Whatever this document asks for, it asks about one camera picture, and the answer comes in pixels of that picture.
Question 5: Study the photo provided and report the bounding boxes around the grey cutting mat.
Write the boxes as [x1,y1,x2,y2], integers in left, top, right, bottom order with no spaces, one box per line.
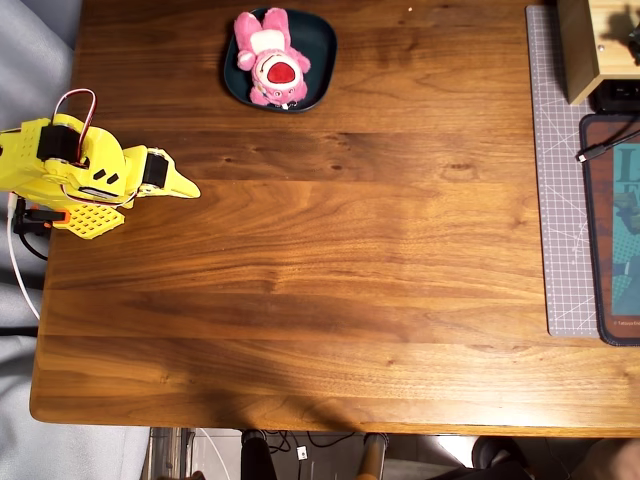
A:
[524,4,601,339]

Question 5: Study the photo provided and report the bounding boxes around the wooden round leg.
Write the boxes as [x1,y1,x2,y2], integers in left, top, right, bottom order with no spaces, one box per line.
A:
[357,432,387,480]

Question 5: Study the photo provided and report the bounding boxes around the yellow perforated robot base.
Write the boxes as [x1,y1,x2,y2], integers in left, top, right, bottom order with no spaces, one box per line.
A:
[49,200,126,242]

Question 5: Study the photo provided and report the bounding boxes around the red white servo cable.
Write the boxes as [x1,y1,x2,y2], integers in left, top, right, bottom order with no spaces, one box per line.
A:
[52,88,98,167]

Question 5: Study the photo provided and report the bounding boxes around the black usb cable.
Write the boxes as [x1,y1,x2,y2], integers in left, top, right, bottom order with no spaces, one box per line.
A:
[575,127,640,165]

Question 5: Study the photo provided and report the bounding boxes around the dark printed mouse pad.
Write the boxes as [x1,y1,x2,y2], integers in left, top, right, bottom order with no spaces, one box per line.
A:
[578,113,640,347]

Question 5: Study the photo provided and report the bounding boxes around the grey metal frame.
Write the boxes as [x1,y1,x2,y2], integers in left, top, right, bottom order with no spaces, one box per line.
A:
[148,427,197,480]

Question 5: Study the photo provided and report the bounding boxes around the dark teal square plate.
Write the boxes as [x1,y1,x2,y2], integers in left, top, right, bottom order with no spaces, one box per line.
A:
[223,6,339,114]

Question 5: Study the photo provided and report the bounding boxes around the light wooden box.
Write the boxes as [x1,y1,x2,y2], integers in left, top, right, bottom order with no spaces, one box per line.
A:
[557,0,640,106]

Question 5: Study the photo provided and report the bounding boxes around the white floor cable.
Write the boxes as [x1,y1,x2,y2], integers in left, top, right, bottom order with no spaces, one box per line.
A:
[194,427,232,480]

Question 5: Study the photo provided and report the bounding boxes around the black electronic device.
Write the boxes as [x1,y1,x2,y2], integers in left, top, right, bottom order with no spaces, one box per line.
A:
[592,79,640,114]

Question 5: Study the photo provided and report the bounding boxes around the black table leg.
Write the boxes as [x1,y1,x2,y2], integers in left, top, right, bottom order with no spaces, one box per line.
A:
[240,429,277,480]

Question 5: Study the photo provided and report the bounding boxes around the black floor cables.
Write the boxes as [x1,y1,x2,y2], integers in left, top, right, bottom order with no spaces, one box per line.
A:
[262,429,357,456]

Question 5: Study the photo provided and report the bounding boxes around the pink strawberry bear plush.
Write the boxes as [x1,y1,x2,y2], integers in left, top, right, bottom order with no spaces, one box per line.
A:
[234,7,311,109]

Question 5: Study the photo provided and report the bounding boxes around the orange black clamp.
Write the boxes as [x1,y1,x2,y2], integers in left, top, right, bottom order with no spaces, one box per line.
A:
[12,197,71,236]

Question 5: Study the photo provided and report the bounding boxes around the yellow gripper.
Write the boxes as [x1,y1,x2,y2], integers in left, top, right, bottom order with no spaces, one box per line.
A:
[122,144,202,200]

